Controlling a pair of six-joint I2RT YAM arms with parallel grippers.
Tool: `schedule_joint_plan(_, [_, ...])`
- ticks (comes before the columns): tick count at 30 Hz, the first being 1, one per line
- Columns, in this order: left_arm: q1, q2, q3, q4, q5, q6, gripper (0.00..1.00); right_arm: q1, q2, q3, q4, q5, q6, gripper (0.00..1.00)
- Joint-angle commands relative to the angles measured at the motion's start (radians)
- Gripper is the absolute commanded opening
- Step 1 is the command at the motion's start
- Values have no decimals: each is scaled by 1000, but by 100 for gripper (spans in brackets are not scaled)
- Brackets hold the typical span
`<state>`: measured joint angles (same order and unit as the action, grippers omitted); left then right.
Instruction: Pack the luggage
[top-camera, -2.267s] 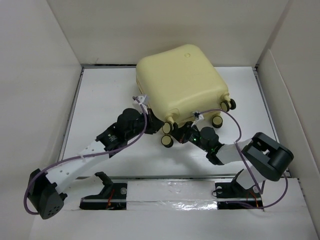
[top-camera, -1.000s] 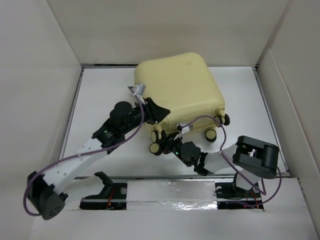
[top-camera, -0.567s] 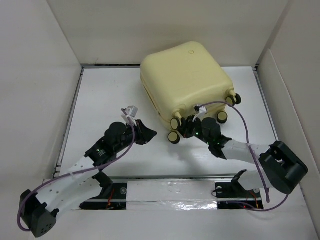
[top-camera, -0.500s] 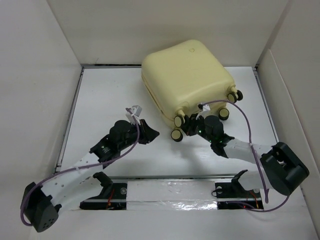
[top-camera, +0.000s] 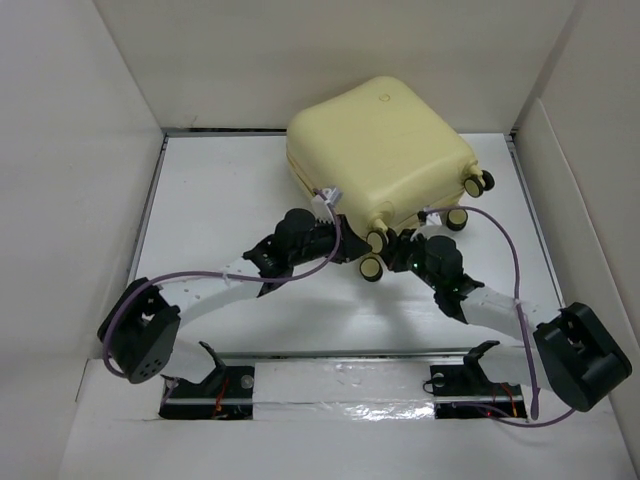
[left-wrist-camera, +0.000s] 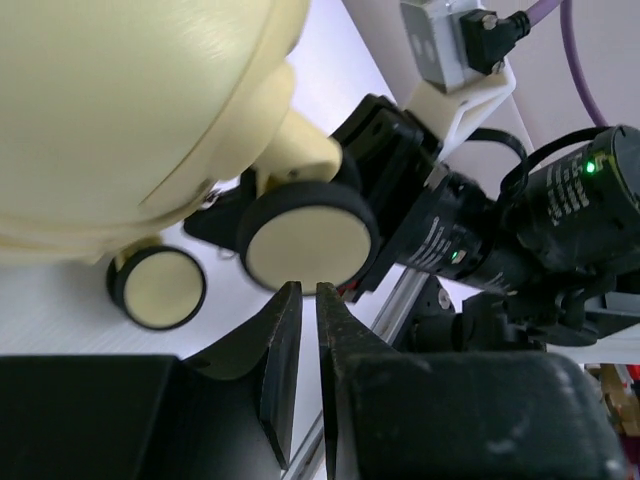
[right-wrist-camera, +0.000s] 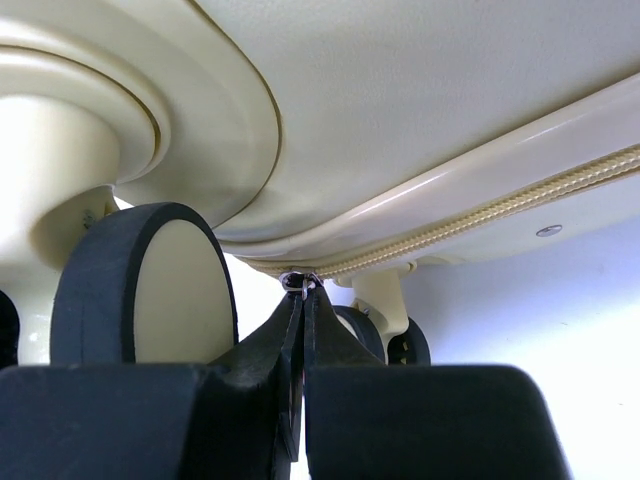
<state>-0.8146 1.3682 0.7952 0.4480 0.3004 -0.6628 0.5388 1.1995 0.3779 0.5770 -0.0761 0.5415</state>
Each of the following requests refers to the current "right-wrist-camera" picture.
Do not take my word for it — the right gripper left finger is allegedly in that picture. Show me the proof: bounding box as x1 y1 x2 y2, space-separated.
1 294 303 479

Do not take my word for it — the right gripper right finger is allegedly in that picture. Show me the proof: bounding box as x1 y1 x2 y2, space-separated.
304 288 570 479

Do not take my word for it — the yellow hard-shell suitcase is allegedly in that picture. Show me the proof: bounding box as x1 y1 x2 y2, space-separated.
1 1 639 365

